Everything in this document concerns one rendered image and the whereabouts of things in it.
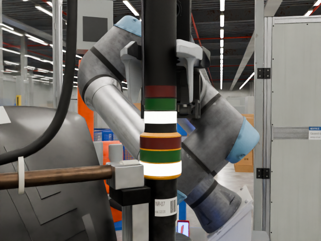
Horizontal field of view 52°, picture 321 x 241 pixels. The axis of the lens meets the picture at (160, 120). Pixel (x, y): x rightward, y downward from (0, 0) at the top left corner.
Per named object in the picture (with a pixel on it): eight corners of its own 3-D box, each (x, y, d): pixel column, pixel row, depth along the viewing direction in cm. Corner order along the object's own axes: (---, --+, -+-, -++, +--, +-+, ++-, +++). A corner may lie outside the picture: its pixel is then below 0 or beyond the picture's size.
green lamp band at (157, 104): (153, 110, 32) (153, 97, 32) (139, 110, 35) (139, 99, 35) (182, 110, 34) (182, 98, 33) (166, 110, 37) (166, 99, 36)
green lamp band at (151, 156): (150, 164, 31) (150, 151, 31) (133, 158, 35) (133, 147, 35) (189, 161, 33) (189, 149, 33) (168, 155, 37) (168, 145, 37)
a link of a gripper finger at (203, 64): (216, 60, 34) (205, 71, 43) (216, 45, 34) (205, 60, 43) (171, 60, 34) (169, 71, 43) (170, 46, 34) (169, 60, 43)
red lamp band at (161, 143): (150, 150, 31) (150, 137, 31) (133, 146, 35) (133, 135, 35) (189, 148, 33) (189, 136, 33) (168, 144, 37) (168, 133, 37)
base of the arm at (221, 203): (204, 226, 109) (183, 204, 110) (236, 194, 110) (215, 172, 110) (208, 239, 94) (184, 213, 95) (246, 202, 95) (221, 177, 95)
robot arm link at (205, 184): (187, 202, 109) (158, 172, 110) (216, 173, 109) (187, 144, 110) (188, 209, 97) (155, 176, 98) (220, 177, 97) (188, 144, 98)
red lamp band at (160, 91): (153, 97, 32) (153, 84, 32) (139, 98, 35) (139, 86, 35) (182, 97, 33) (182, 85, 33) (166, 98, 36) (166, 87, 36)
